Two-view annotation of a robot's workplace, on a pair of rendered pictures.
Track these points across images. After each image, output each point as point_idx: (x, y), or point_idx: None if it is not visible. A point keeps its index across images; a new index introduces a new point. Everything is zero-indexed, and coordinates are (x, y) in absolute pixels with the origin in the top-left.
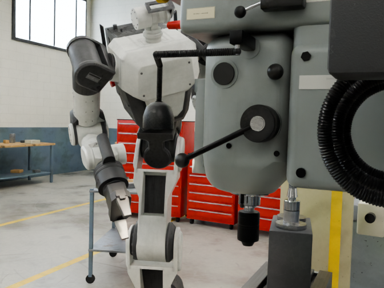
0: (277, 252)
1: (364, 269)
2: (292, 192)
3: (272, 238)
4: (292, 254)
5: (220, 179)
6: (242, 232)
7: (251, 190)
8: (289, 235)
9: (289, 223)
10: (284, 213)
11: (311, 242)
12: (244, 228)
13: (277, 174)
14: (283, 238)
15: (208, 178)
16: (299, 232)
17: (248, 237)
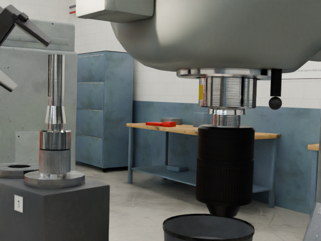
0: (58, 235)
1: None
2: (60, 113)
3: (50, 209)
4: (82, 231)
5: (271, 20)
6: (238, 181)
7: (307, 55)
8: (78, 195)
9: (60, 174)
10: (49, 157)
11: (109, 198)
12: (244, 169)
13: None
14: (69, 203)
15: (214, 20)
16: (89, 186)
17: (250, 190)
